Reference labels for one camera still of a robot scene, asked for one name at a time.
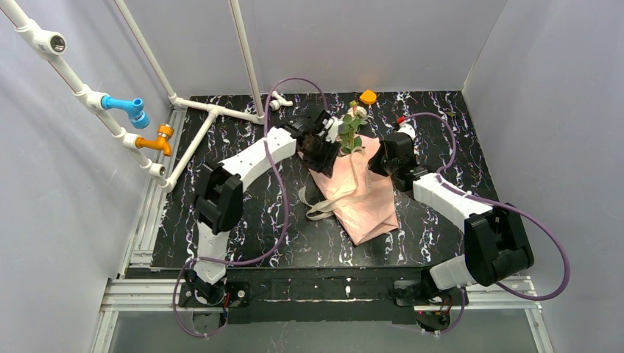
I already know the small white pipe fitting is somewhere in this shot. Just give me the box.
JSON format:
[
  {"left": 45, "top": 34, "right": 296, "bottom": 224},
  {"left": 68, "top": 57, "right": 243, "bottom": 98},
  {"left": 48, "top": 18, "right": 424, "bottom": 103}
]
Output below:
[{"left": 269, "top": 90, "right": 294, "bottom": 111}]

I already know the small orange object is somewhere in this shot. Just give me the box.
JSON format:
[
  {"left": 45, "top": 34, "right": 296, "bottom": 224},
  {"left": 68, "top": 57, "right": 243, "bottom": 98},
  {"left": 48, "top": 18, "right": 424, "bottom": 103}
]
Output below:
[{"left": 359, "top": 90, "right": 377, "bottom": 105}]

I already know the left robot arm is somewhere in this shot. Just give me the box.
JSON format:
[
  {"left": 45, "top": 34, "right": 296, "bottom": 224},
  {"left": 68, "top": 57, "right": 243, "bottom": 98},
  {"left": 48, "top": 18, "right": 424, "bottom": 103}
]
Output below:
[{"left": 194, "top": 110, "right": 341, "bottom": 285}]

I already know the fake cream rose stem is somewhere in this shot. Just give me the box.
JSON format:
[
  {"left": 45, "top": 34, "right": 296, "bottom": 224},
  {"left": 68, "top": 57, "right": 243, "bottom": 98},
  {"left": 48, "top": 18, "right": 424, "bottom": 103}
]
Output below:
[{"left": 338, "top": 101, "right": 369, "bottom": 156}]

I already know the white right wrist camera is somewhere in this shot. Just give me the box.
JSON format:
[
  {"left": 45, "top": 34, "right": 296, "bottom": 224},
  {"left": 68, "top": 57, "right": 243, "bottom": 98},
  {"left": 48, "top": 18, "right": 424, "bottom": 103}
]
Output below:
[{"left": 397, "top": 116, "right": 416, "bottom": 141}]

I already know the brass orange tap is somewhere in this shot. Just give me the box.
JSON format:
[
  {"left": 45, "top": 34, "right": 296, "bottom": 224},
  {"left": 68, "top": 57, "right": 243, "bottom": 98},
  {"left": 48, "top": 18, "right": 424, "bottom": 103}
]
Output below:
[{"left": 135, "top": 124, "right": 174, "bottom": 157}]

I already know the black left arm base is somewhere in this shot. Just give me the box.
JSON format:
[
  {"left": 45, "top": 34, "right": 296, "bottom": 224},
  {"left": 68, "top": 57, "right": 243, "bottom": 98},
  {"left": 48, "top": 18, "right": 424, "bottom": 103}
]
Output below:
[{"left": 177, "top": 279, "right": 252, "bottom": 308}]

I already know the blue plastic tap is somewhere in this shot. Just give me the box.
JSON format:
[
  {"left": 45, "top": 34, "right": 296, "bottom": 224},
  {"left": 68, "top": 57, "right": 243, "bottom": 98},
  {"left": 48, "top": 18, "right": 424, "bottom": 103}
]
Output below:
[{"left": 100, "top": 96, "right": 150, "bottom": 129}]

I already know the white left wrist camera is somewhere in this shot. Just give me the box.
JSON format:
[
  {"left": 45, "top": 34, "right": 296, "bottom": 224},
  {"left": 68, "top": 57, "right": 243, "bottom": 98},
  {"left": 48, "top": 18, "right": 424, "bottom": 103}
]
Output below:
[{"left": 325, "top": 117, "right": 343, "bottom": 143}]

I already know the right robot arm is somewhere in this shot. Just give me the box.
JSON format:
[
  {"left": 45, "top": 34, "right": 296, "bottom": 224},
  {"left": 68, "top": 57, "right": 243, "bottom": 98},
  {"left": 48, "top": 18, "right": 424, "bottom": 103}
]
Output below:
[{"left": 369, "top": 132, "right": 534, "bottom": 298}]

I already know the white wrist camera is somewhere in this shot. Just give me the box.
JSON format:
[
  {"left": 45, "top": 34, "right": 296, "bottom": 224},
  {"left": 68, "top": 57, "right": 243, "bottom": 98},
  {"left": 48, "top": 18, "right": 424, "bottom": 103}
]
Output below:
[
  {"left": 397, "top": 116, "right": 416, "bottom": 141},
  {"left": 325, "top": 117, "right": 343, "bottom": 143}
]

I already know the beige printed ribbon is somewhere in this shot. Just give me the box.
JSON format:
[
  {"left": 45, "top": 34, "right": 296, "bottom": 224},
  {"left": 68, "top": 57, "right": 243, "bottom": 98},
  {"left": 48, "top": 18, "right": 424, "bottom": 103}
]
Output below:
[{"left": 298, "top": 146, "right": 391, "bottom": 222}]

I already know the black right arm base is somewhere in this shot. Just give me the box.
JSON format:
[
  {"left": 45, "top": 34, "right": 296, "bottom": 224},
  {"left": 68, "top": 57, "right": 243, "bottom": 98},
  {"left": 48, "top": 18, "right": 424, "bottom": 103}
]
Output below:
[{"left": 389, "top": 266, "right": 469, "bottom": 336}]

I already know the white PVC pipe frame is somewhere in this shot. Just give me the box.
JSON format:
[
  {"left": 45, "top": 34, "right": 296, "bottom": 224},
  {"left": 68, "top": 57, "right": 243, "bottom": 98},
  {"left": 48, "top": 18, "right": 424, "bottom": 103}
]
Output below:
[{"left": 1, "top": 1, "right": 243, "bottom": 202}]

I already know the aluminium rail frame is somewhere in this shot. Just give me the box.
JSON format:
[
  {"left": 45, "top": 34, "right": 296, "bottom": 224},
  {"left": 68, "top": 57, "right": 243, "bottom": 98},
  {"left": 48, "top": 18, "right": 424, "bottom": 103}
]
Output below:
[{"left": 91, "top": 107, "right": 555, "bottom": 353}]

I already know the pink wrapping paper sheet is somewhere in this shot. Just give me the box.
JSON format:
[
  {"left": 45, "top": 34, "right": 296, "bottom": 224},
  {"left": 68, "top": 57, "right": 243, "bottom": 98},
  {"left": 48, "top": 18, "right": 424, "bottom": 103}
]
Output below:
[{"left": 298, "top": 134, "right": 401, "bottom": 246}]

